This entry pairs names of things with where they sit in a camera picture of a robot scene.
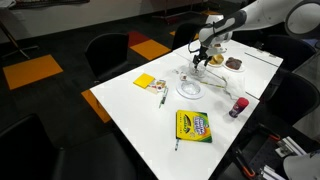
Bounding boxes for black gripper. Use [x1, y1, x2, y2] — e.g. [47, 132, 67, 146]
[192, 46, 210, 69]

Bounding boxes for small piece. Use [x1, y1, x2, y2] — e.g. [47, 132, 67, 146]
[180, 74, 187, 81]

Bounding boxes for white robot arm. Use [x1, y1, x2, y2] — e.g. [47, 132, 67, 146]
[193, 0, 320, 67]

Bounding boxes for crayola marker box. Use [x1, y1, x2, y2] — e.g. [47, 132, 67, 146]
[176, 110, 212, 143]

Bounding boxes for cut glass bowl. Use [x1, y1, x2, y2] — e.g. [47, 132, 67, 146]
[189, 62, 206, 78]

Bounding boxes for plate of yellow pastries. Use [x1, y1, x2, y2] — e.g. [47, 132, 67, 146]
[209, 54, 224, 67]

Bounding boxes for yellow pencil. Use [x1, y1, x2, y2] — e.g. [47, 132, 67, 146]
[200, 81, 225, 89]

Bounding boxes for white plate with glass lid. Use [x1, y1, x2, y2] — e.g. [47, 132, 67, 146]
[176, 81, 205, 100]

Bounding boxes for plate of brown pastry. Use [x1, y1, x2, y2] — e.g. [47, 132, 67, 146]
[223, 57, 245, 72]

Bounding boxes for black chair back centre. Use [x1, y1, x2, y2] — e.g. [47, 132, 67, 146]
[172, 23, 200, 50]

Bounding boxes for black chair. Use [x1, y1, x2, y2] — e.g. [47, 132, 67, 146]
[84, 33, 140, 83]
[172, 23, 200, 50]
[265, 73, 320, 125]

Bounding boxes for crumpled white tissue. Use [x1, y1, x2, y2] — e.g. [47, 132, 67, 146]
[222, 76, 246, 100]

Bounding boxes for green marker pen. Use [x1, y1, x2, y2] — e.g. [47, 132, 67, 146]
[159, 87, 169, 108]

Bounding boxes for red lidded jar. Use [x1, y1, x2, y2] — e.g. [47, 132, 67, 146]
[229, 97, 249, 118]

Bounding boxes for yellow sticky note pad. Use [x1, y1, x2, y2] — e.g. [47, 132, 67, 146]
[134, 73, 154, 89]

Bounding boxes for black chair left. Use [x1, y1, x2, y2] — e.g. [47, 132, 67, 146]
[84, 33, 140, 83]

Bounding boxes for black orange tool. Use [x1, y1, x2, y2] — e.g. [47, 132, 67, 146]
[235, 148, 256, 179]

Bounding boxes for black chair right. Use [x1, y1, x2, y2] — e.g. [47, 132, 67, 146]
[265, 73, 320, 125]

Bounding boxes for black chair foreground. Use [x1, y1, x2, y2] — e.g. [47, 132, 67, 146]
[0, 113, 138, 180]

